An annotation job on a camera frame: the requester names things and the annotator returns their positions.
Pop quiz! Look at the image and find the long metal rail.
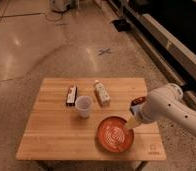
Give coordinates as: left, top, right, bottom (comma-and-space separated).
107, 0, 196, 108

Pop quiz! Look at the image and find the white machine base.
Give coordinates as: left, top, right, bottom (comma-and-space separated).
50, 0, 79, 13

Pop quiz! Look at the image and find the orange patterned bowl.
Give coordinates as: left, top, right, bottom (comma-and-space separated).
96, 116, 134, 153

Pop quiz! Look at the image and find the blue sponge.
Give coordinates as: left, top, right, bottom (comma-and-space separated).
130, 97, 145, 114

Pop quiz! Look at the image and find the white carton box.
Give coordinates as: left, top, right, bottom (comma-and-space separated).
94, 80, 111, 106

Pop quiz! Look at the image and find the black and white eraser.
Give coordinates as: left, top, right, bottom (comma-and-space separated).
66, 85, 77, 106

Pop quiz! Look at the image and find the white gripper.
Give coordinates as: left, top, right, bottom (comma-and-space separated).
125, 105, 153, 129

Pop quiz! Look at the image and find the wooden table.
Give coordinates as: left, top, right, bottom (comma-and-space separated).
16, 78, 166, 161

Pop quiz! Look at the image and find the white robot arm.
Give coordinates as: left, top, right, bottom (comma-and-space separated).
125, 83, 196, 137

